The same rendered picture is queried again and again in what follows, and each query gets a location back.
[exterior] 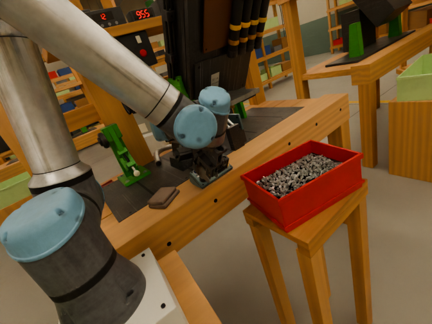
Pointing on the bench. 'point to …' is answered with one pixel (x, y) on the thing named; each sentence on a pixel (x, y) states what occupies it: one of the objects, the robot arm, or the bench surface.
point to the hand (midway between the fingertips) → (203, 174)
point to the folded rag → (163, 197)
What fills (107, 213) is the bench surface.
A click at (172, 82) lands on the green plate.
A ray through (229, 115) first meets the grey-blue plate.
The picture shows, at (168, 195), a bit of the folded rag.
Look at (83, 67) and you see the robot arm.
